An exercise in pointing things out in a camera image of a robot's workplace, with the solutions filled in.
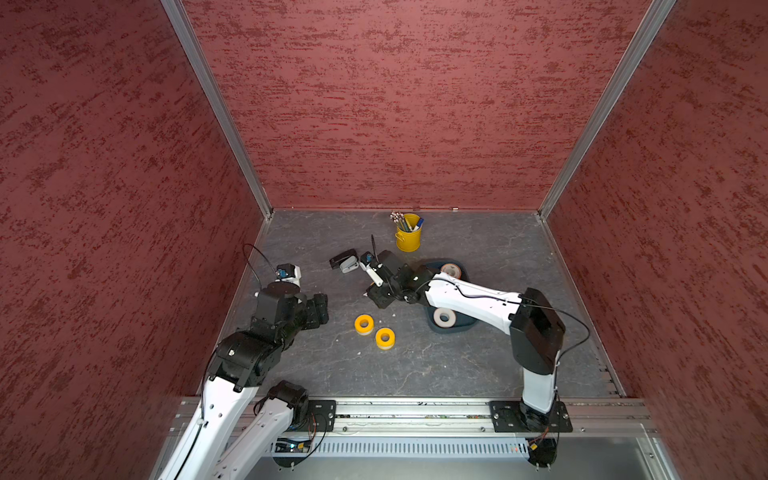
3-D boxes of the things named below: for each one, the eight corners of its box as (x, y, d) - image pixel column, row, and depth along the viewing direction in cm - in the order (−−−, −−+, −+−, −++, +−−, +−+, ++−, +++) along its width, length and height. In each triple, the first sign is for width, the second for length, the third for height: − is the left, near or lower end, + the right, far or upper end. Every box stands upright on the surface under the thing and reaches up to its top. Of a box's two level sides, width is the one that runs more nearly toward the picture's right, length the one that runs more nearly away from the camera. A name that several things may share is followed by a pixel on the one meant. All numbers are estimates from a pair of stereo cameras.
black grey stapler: (338, 279, 103) (336, 272, 100) (331, 266, 106) (329, 259, 103) (363, 267, 106) (362, 260, 103) (355, 255, 110) (354, 248, 106)
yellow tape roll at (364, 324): (354, 334, 90) (353, 331, 88) (355, 317, 94) (354, 314, 92) (374, 334, 90) (373, 331, 88) (374, 317, 94) (374, 314, 92)
